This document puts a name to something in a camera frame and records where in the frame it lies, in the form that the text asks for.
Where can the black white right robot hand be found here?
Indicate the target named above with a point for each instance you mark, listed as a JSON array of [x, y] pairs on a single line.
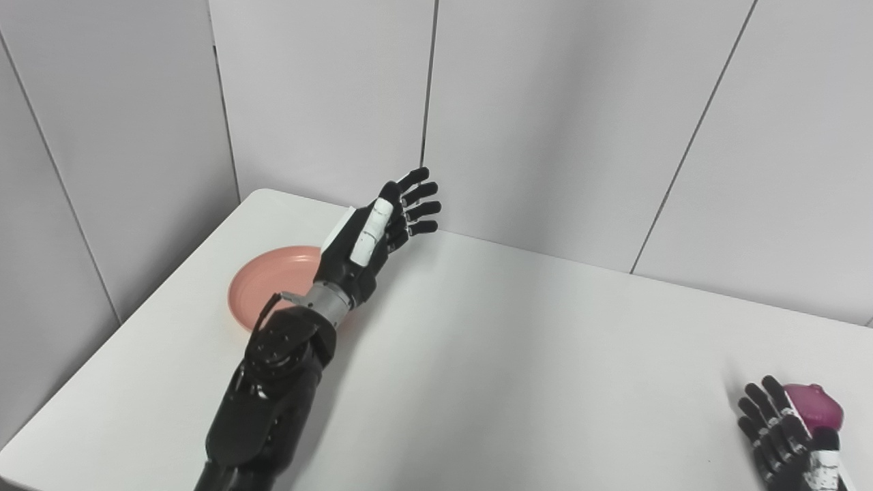
[[784, 450]]

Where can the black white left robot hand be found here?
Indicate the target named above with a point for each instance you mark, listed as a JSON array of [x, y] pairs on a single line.
[[348, 262]]

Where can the purple red onion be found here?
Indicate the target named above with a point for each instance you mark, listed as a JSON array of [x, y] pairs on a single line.
[[818, 408]]

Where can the pink round plate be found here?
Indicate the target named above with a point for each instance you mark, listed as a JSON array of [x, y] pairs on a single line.
[[273, 283]]

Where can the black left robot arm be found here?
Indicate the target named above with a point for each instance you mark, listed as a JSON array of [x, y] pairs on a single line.
[[266, 402]]

